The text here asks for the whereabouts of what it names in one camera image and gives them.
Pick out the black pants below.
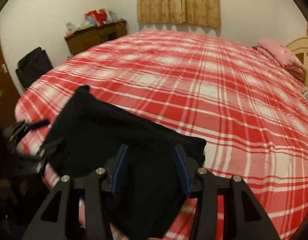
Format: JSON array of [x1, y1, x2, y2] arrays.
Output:
[[42, 86, 206, 239]]

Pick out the brown wooden door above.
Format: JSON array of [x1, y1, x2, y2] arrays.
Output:
[[0, 44, 20, 128]]

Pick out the black suitcase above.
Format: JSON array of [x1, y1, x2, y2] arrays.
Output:
[[15, 47, 53, 90]]

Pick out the red white plaid bed cover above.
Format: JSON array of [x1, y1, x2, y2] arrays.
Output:
[[15, 30, 308, 239]]

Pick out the brown wooden dresser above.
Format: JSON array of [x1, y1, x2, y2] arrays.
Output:
[[65, 19, 127, 55]]

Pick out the red items on dresser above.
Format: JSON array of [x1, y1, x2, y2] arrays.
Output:
[[85, 9, 119, 27]]

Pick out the folded pink blanket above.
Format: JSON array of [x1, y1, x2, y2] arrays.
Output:
[[256, 37, 307, 83]]

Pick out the cream wooden headboard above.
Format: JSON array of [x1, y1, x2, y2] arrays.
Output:
[[287, 36, 308, 88]]

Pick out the beige patterned window curtain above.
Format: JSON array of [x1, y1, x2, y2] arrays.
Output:
[[137, 0, 221, 28]]

